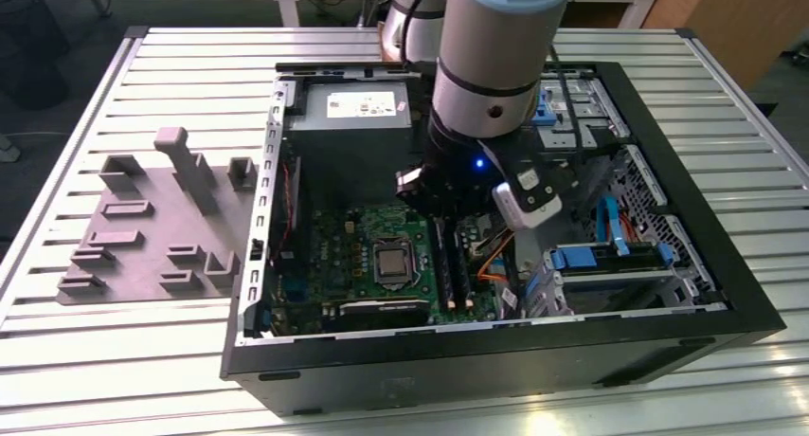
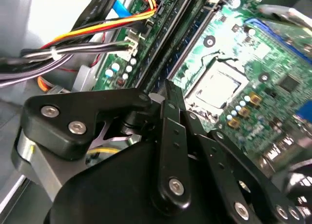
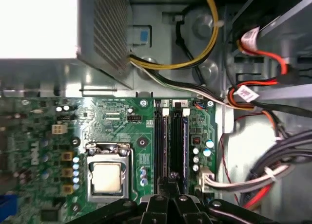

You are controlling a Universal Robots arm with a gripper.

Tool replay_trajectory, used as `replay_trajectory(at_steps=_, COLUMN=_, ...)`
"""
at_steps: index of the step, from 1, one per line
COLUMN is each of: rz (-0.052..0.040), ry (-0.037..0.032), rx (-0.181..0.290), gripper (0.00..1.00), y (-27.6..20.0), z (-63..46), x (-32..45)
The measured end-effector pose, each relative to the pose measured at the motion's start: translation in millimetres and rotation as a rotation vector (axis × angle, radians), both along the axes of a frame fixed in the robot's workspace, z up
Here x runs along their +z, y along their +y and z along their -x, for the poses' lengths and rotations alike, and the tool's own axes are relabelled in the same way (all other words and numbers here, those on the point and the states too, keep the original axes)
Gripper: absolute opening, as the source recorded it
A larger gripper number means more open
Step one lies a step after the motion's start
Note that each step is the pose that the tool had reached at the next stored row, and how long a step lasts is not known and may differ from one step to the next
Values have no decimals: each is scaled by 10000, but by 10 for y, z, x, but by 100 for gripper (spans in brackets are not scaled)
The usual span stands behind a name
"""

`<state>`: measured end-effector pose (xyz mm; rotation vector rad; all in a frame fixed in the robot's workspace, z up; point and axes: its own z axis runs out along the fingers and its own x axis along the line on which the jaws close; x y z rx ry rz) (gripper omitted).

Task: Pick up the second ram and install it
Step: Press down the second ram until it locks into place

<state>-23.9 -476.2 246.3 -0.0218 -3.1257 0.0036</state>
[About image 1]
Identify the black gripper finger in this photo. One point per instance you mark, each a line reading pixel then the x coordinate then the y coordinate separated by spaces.
pixel 411 185

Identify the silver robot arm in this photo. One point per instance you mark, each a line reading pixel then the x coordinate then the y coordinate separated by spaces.
pixel 493 52

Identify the black RAM slot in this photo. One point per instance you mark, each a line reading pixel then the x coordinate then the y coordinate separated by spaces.
pixel 451 304

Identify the grey power supply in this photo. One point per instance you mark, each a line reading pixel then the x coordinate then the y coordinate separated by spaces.
pixel 348 142

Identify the silver CPU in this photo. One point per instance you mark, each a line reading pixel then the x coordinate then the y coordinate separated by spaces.
pixel 393 261

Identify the blue drive bay latch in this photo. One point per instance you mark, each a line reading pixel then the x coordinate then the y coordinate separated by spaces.
pixel 545 116

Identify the thin metal locking lever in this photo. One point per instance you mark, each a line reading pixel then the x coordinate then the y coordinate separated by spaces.
pixel 419 275

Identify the green motherboard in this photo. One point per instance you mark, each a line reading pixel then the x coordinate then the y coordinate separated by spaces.
pixel 335 275

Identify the hard disk in blue carrier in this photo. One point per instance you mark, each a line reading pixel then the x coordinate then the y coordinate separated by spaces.
pixel 579 258

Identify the black graphics card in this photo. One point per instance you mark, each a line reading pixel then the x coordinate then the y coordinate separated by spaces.
pixel 379 313

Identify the grey metal disk bay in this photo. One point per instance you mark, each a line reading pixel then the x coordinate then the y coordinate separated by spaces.
pixel 620 276

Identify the black PC case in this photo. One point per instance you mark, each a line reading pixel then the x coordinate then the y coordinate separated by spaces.
pixel 443 369

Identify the grey parts rack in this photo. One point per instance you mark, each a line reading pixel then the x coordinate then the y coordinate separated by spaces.
pixel 164 208

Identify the wooden cabinet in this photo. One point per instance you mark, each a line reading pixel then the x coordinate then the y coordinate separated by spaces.
pixel 745 19

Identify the black office chair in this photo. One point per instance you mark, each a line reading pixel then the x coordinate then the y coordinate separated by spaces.
pixel 31 57

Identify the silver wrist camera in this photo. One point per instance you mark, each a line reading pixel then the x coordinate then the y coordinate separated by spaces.
pixel 524 208

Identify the black camera bracket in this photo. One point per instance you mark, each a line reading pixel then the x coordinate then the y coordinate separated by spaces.
pixel 559 177

